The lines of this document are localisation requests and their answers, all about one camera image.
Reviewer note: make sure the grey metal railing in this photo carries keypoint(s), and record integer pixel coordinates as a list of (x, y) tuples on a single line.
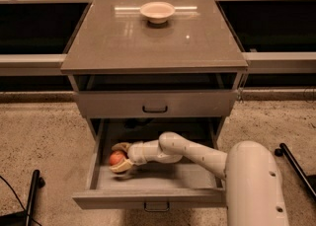
[(29, 63)]

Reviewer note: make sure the closed grey top drawer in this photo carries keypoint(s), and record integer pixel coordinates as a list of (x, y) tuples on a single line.
[(120, 104)]

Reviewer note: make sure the white ceramic bowl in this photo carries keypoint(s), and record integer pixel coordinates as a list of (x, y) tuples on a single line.
[(157, 12)]

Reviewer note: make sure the black right base leg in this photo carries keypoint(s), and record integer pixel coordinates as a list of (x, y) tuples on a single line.
[(309, 181)]

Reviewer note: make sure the black base leg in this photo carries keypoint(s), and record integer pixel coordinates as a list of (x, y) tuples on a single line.
[(25, 217), (309, 181)]

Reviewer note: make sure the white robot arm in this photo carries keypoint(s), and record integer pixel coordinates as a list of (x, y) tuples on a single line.
[(253, 183)]

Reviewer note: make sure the open grey middle drawer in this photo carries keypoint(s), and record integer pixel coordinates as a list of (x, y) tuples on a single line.
[(153, 187)]

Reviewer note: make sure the red apple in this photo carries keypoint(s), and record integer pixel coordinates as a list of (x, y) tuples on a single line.
[(116, 158)]

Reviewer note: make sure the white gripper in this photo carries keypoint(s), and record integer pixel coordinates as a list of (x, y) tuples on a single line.
[(135, 154)]

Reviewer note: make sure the grey drawer cabinet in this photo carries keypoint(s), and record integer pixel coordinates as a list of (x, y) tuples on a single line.
[(118, 49)]

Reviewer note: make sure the black left base leg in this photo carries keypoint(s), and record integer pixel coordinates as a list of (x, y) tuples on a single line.
[(25, 217)]

